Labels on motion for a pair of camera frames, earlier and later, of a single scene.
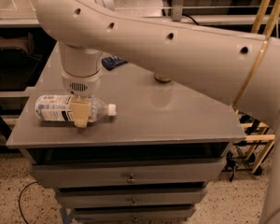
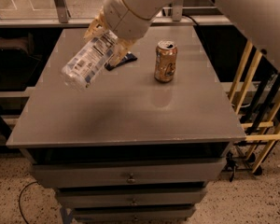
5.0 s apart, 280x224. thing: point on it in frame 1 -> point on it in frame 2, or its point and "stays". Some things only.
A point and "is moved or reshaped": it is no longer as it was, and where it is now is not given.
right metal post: (177, 3) stays
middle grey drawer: (185, 197) stays
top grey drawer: (129, 174) stays
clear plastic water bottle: (54, 107) is moved or reshaped
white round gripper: (80, 84) -> (125, 15)
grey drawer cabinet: (150, 163) stays
